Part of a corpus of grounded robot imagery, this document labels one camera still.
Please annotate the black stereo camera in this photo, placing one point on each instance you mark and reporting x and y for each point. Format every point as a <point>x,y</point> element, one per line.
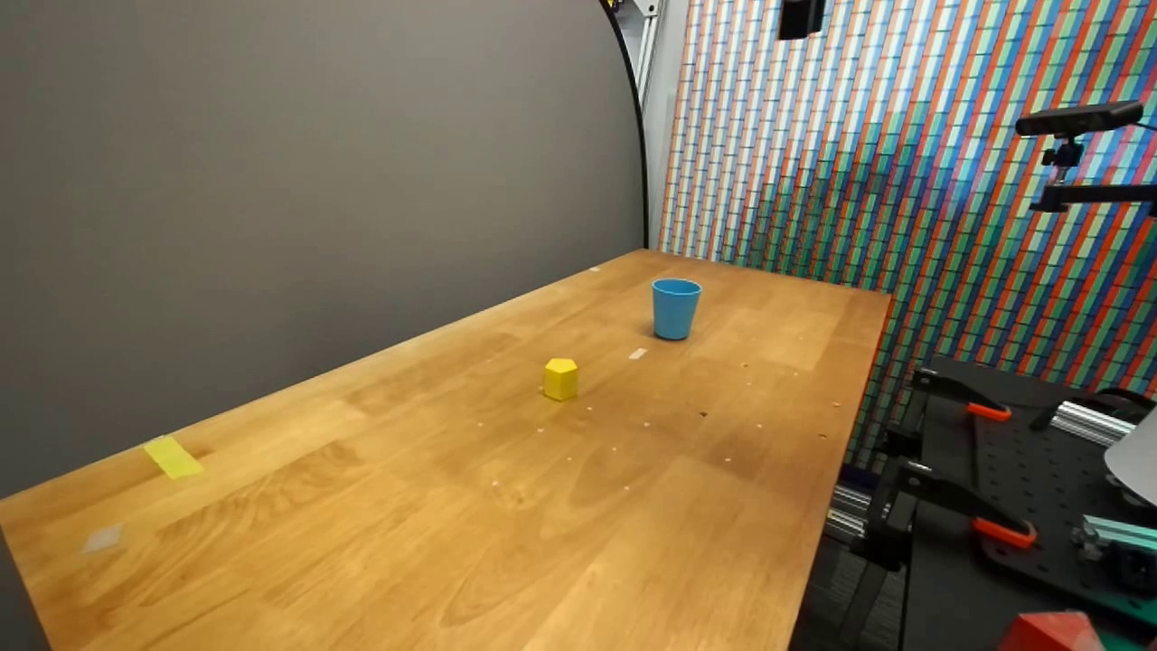
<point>1079,118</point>

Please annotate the silver aluminium extrusion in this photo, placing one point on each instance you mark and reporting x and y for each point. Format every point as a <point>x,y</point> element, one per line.
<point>1091,421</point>

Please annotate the yellow tape strip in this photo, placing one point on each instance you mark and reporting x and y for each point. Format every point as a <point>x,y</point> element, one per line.
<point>171,458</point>

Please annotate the yellow cube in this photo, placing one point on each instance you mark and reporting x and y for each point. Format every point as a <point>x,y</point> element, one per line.
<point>560,379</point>

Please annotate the white vertical frame post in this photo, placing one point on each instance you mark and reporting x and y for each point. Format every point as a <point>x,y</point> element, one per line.
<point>662,120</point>

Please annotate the short silver extrusion end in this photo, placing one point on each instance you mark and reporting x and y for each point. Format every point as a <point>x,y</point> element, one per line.
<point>855,507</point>

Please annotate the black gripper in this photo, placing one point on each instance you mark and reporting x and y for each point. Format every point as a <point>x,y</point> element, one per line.
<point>800,15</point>

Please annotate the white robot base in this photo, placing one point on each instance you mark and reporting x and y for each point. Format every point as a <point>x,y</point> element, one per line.
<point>1139,466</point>

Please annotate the red block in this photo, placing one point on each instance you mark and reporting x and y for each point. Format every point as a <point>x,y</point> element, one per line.
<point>1049,636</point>

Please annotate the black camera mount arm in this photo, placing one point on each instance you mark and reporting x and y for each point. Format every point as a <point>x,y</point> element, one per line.
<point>1091,194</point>

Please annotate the black perforated breadboard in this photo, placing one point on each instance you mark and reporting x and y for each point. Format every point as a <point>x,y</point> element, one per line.
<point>1049,481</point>

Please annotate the teal metal bar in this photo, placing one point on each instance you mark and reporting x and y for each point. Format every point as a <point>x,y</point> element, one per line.
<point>1122,532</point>

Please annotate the blue plastic cup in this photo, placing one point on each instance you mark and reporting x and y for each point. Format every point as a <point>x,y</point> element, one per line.
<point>673,314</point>

